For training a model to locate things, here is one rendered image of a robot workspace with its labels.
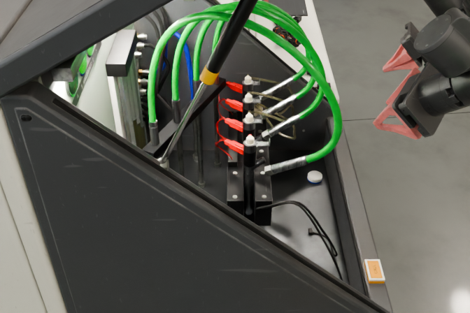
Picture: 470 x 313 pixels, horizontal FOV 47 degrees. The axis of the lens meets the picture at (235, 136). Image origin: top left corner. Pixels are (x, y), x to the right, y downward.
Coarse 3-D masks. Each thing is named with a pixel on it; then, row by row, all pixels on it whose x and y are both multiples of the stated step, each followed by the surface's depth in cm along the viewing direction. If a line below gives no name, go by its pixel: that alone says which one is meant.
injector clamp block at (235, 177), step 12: (240, 120) 141; (264, 120) 141; (228, 132) 137; (240, 132) 137; (240, 156) 129; (264, 156) 129; (228, 168) 126; (240, 168) 126; (228, 180) 122; (240, 180) 122; (264, 180) 122; (228, 192) 119; (240, 192) 119; (264, 192) 119; (228, 204) 118; (240, 204) 118; (252, 204) 135; (264, 204) 118; (264, 216) 120
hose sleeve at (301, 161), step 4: (300, 156) 101; (304, 156) 100; (288, 160) 103; (292, 160) 102; (296, 160) 101; (300, 160) 100; (304, 160) 100; (276, 164) 104; (280, 164) 103; (284, 164) 103; (288, 164) 102; (292, 164) 102; (296, 164) 101; (300, 164) 101; (304, 164) 100; (272, 168) 104; (276, 168) 104; (280, 168) 103; (284, 168) 103; (288, 168) 102; (276, 172) 104; (280, 172) 104
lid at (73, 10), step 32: (32, 0) 77; (64, 0) 65; (96, 0) 57; (128, 0) 55; (160, 0) 55; (32, 32) 62; (64, 32) 58; (96, 32) 58; (0, 64) 60; (32, 64) 60; (0, 96) 63
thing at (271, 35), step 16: (192, 16) 91; (208, 16) 90; (224, 16) 89; (272, 32) 88; (160, 48) 98; (288, 48) 88; (304, 64) 88; (320, 80) 89; (336, 112) 91; (336, 128) 93; (336, 144) 96
